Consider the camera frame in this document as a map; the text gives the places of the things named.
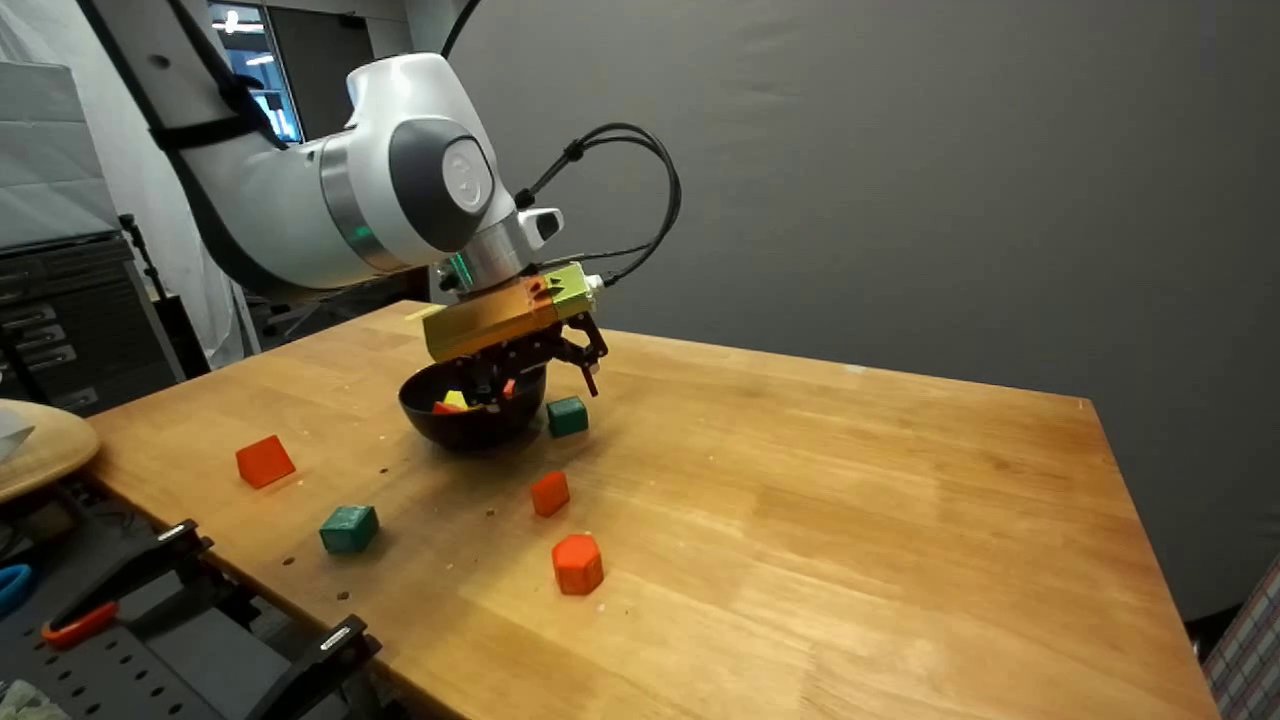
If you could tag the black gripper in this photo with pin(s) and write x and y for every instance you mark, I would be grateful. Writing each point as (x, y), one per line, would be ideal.
(535, 349)

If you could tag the yellow block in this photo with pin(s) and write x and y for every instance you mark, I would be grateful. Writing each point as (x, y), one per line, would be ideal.
(453, 400)

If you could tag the yellow wrist camera box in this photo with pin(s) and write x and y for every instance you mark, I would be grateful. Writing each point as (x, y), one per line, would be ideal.
(511, 315)

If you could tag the small orange cube block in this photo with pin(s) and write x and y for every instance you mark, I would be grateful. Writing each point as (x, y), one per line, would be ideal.
(549, 494)

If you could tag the black clamp with orange handle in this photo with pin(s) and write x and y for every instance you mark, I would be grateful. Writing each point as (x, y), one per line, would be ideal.
(176, 549)

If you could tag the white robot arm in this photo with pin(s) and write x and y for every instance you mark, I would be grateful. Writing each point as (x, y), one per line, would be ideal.
(409, 183)

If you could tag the teal cube block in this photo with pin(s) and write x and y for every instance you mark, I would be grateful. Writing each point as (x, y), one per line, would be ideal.
(349, 528)

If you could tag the black perforated side table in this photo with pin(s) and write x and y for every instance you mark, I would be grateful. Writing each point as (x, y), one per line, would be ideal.
(213, 665)

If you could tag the blue ring object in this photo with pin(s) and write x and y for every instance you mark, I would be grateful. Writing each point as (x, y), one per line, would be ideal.
(13, 587)

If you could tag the round wooden board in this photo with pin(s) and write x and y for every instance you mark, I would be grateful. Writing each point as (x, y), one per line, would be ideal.
(43, 445)

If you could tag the black bowl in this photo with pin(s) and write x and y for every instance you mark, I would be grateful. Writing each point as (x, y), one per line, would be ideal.
(484, 420)

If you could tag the grey backdrop screen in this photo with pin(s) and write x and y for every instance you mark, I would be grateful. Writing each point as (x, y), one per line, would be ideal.
(1045, 193)

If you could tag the black clamp front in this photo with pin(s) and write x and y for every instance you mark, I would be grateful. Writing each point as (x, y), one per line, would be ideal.
(319, 675)

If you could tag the black equipment cabinet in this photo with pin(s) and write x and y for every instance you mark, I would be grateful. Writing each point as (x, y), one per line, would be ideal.
(79, 328)

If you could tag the red block behind bowl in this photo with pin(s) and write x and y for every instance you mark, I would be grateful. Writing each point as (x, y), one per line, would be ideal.
(578, 566)

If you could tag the orange wedge block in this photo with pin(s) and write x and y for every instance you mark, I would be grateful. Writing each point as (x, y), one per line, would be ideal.
(265, 462)

